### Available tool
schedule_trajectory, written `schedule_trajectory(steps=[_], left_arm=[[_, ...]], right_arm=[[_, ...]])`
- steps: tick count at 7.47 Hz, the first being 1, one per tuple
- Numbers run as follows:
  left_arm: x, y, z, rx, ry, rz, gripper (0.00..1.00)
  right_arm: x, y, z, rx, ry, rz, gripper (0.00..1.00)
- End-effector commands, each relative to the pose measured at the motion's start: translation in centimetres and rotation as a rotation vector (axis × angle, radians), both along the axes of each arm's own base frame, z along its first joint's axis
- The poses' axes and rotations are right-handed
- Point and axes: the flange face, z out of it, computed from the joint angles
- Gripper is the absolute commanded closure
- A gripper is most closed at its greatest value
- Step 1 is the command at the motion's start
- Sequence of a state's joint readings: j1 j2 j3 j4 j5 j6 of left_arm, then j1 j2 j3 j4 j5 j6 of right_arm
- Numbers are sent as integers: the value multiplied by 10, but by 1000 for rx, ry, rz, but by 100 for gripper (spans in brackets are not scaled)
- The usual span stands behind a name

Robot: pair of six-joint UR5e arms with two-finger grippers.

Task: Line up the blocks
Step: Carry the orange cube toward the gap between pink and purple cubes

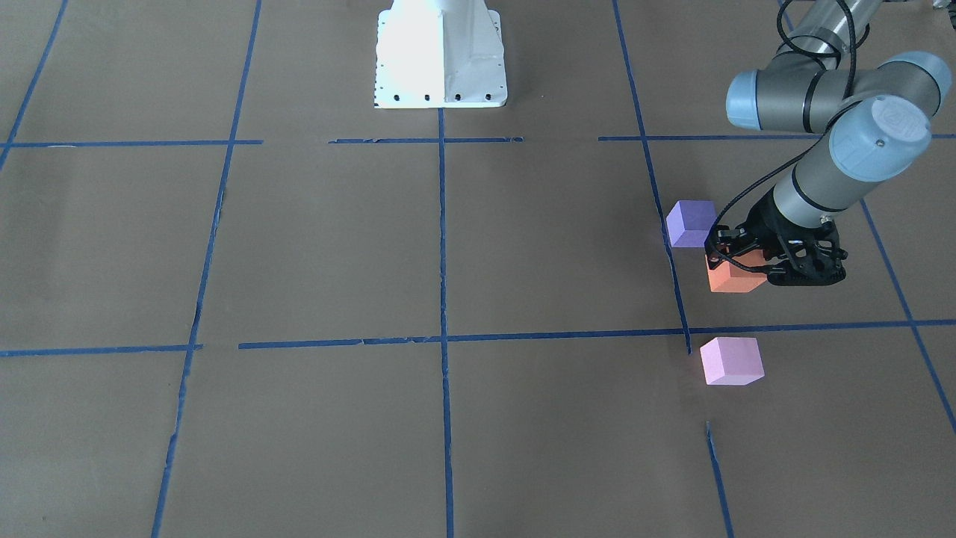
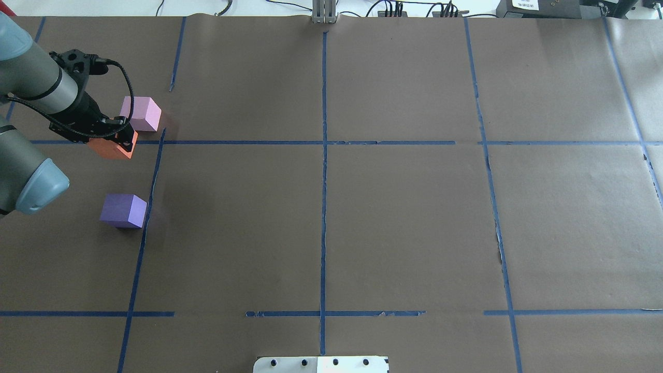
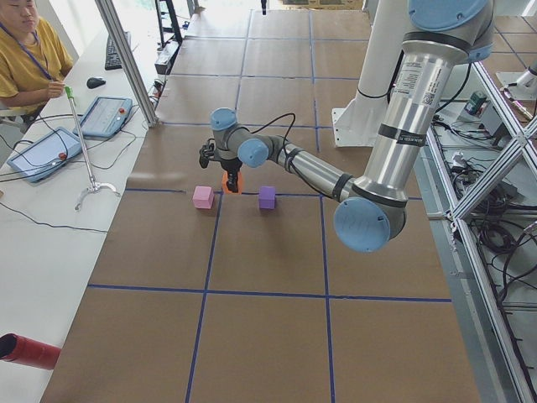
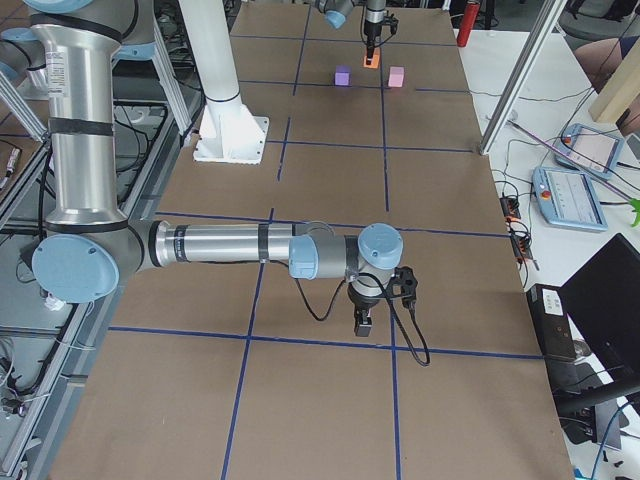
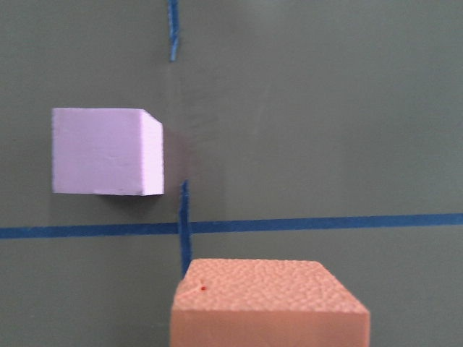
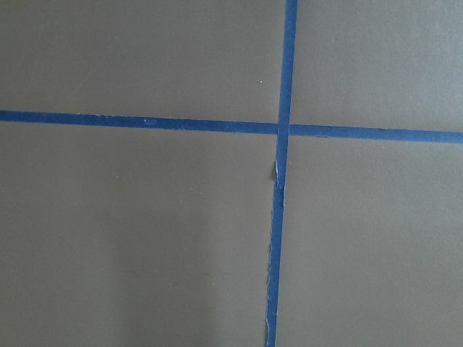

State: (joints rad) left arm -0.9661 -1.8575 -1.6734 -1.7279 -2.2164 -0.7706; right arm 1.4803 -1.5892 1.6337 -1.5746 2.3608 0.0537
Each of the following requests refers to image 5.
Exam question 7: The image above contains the orange foam cube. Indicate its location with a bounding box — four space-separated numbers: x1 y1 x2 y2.
169 259 370 346

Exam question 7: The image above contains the pink foam cube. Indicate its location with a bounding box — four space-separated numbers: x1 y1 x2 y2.
52 108 164 196

